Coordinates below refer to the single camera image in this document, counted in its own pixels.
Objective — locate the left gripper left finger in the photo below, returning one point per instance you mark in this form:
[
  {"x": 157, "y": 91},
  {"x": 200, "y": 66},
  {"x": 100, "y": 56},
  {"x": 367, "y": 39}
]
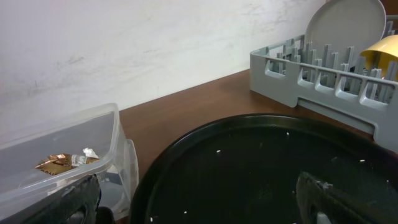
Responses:
[{"x": 78, "y": 202}]

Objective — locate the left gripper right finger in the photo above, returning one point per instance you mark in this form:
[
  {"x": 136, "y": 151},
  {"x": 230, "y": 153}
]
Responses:
[{"x": 321, "y": 202}]

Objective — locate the grey dishwasher rack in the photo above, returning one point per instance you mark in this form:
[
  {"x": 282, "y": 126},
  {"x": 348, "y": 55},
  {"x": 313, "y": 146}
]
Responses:
[{"x": 356, "y": 96}]

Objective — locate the grey plate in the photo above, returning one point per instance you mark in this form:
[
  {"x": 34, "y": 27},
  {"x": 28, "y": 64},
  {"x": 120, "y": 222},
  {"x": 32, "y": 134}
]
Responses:
[{"x": 347, "y": 26}]

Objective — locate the brown snack wrapper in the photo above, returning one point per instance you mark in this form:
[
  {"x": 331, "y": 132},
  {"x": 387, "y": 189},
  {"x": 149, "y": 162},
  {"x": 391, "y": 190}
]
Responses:
[{"x": 59, "y": 163}]

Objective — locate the white napkin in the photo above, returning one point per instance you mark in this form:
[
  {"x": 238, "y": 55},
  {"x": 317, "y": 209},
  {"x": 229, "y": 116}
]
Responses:
[{"x": 90, "y": 153}]

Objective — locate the yellow bowl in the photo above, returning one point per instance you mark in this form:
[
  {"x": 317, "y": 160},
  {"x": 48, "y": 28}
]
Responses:
[{"x": 381, "y": 54}]

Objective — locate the clear plastic bin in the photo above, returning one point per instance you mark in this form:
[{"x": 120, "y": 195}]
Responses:
[{"x": 98, "y": 129}]

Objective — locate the round black tray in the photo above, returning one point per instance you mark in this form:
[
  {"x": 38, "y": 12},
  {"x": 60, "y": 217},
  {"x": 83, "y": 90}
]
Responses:
[{"x": 244, "y": 169}]

